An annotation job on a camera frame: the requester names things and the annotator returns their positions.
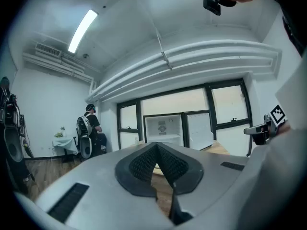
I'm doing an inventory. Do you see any table with white cloth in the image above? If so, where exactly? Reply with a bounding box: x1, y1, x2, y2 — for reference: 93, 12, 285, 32
52, 135, 79, 157

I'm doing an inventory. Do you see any long ceiling light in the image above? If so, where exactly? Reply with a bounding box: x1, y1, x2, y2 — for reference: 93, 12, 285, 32
67, 9, 99, 54

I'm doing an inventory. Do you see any black framed window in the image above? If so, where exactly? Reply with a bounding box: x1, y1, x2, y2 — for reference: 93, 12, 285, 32
204, 78, 253, 157
116, 99, 143, 151

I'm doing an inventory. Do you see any white pipe bundle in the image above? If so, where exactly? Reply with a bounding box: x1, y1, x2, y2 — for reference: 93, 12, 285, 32
85, 39, 282, 103

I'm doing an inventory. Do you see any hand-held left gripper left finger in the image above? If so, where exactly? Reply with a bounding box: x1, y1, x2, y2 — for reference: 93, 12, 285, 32
114, 142, 158, 198

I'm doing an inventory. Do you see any person's right forearm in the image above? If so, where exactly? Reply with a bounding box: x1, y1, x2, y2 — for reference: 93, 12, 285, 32
275, 122, 292, 136

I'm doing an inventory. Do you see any person's black clothing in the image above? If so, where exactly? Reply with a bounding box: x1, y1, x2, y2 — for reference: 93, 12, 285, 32
266, 0, 307, 57

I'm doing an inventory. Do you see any black head-mounted camera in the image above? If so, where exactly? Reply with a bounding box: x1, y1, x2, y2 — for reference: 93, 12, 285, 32
203, 0, 222, 16

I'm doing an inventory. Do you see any white air vent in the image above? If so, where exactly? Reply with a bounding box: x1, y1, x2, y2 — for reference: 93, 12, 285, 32
35, 42, 63, 58

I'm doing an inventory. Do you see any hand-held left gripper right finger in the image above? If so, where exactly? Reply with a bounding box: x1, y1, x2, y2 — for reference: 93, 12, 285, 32
156, 142, 205, 225

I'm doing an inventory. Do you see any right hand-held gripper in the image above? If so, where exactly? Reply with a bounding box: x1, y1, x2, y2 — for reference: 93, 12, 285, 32
243, 103, 288, 146

